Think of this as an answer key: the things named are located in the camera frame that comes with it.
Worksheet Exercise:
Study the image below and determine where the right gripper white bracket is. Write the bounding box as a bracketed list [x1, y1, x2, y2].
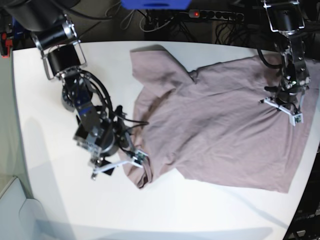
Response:
[89, 148, 148, 181]

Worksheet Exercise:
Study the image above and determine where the white power strip red switch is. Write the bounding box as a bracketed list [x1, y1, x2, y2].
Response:
[188, 9, 245, 22]

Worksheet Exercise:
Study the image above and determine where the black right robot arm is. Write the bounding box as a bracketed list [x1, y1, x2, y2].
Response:
[0, 0, 148, 179]

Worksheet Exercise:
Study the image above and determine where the blue box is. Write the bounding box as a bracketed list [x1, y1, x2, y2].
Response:
[121, 0, 191, 10]

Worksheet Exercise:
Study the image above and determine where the mauve pink t-shirt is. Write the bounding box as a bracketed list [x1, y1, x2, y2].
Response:
[123, 49, 320, 193]

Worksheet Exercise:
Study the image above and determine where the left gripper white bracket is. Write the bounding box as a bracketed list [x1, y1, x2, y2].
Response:
[259, 87, 306, 125]

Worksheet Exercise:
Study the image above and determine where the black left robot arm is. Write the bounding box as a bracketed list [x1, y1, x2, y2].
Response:
[257, 0, 311, 126]

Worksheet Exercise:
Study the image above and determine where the red black clamp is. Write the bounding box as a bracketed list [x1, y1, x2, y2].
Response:
[0, 32, 13, 58]

